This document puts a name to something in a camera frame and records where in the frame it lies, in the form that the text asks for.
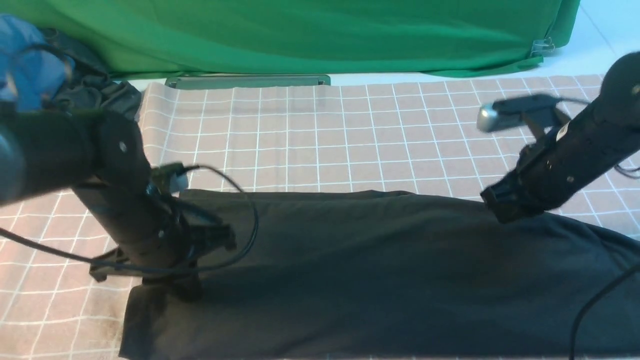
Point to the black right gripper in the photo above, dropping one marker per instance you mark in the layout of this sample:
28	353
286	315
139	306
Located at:
518	195

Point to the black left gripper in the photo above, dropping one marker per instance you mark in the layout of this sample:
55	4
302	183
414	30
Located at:
154	238

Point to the dark gray long-sleeved shirt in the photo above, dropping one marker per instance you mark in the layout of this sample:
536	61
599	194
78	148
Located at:
390	275

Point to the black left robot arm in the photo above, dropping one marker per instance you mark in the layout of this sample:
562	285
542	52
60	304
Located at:
100	156

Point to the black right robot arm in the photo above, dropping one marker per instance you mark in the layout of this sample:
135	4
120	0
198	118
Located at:
567	153

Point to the pink grid tablecloth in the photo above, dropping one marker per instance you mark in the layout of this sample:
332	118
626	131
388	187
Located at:
419	138

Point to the metal binder clip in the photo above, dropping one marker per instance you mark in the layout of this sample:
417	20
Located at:
542	47

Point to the dark gray crumpled garment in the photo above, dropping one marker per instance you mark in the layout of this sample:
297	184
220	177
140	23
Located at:
91	86

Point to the green backdrop cloth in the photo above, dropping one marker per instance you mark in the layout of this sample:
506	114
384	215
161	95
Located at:
144	39

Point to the blue garment in pile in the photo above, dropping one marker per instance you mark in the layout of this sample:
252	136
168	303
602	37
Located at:
31	71

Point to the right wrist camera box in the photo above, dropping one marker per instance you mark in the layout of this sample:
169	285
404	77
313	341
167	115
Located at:
537	112

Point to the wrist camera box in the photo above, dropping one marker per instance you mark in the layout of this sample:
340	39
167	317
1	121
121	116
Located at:
170	178
537	112

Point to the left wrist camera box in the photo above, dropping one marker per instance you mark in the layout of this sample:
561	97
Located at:
170	178

